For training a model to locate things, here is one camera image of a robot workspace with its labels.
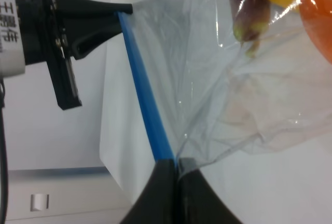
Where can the orange fruit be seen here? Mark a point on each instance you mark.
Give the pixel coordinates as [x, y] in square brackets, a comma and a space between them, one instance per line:
[316, 18]

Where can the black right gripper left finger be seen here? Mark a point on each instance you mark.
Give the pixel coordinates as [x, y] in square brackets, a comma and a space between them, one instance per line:
[155, 204]

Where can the white cabinet with handle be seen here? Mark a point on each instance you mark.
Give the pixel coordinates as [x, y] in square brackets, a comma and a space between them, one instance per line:
[65, 196]

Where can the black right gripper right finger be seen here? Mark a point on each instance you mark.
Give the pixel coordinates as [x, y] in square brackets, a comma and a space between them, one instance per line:
[196, 201]

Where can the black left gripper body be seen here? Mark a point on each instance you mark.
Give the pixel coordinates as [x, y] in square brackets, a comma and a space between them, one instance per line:
[44, 41]

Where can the clear blue-zip plastic bag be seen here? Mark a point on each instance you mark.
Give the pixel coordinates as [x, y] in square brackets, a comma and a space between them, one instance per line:
[189, 91]

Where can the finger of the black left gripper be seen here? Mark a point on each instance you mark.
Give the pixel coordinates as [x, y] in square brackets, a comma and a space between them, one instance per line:
[91, 9]
[85, 34]

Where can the purple eggplant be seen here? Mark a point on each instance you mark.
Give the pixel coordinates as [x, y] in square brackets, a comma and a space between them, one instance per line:
[250, 20]

